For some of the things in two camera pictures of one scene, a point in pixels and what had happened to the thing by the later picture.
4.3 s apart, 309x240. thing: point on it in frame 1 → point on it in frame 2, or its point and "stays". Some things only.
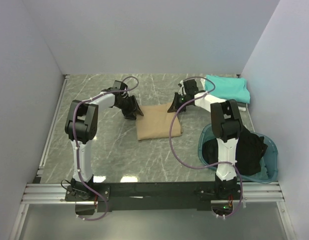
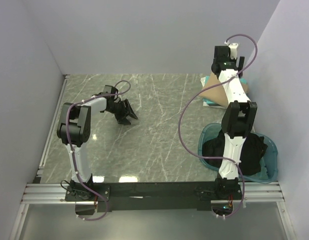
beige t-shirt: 156,121 → 216,94
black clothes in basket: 249,149 stays
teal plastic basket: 269,170 stays
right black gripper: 178,101 → 241,64
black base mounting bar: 144,195 stays
